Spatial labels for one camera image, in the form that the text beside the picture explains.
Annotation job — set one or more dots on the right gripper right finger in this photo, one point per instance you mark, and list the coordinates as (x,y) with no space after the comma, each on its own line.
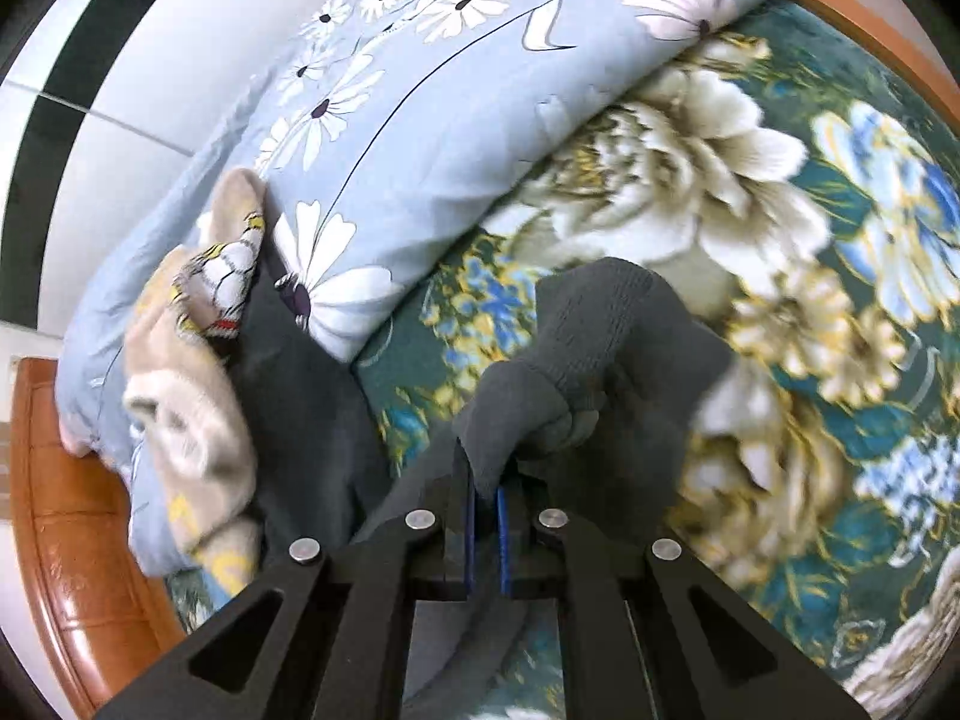
(649,631)

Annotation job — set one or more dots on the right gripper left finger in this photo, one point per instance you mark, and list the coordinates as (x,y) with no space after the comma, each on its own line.
(323,637)

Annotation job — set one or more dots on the black garment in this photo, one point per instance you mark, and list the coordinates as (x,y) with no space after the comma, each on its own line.
(320,467)

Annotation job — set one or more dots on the light blue floral duvet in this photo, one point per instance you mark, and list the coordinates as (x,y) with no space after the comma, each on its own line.
(350,164)

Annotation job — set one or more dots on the white black wardrobe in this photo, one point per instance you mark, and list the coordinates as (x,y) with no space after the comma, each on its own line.
(101,109)

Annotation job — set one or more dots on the orange wooden headboard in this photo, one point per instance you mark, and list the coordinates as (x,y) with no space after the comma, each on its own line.
(101,621)

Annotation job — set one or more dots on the teal floral bed blanket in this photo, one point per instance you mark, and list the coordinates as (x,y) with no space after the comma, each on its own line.
(803,202)

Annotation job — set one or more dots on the beige fleece yellow-pattern garment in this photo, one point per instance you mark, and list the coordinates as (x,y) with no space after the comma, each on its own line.
(178,390)

